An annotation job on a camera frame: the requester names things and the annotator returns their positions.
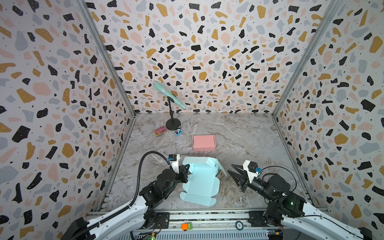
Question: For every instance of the mint paper box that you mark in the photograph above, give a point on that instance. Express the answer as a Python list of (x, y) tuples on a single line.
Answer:
[(203, 183)]

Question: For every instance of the black microphone stand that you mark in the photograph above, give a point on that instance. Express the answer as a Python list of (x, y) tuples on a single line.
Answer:
[(172, 124)]

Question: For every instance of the pink paper box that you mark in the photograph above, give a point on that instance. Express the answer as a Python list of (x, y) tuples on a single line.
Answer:
[(204, 143)]

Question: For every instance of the orange button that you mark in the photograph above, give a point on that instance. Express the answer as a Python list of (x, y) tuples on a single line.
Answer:
[(187, 226)]

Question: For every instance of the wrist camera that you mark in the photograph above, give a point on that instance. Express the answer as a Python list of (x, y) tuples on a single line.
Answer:
[(174, 162), (252, 169)]

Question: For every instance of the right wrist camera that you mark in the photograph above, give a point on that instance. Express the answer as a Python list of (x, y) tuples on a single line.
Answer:
[(252, 169)]

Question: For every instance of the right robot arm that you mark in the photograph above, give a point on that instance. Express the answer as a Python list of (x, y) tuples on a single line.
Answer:
[(315, 223)]

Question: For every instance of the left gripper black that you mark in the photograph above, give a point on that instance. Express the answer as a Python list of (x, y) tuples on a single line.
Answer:
[(183, 172)]

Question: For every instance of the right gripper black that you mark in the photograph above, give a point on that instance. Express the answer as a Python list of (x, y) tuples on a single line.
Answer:
[(244, 177)]

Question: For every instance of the mint green microphone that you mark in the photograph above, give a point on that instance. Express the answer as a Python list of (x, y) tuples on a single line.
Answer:
[(160, 88)]

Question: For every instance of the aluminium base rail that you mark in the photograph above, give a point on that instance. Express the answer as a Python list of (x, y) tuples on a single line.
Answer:
[(206, 219)]

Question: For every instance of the small blue toy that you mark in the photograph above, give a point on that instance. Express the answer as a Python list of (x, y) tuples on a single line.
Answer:
[(178, 131)]

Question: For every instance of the small pink card box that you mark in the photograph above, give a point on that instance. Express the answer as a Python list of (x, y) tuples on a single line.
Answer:
[(159, 131)]

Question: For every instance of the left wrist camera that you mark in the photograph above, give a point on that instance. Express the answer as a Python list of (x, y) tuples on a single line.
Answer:
[(174, 162)]

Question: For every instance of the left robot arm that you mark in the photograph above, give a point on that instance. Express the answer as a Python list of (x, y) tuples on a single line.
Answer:
[(138, 213)]

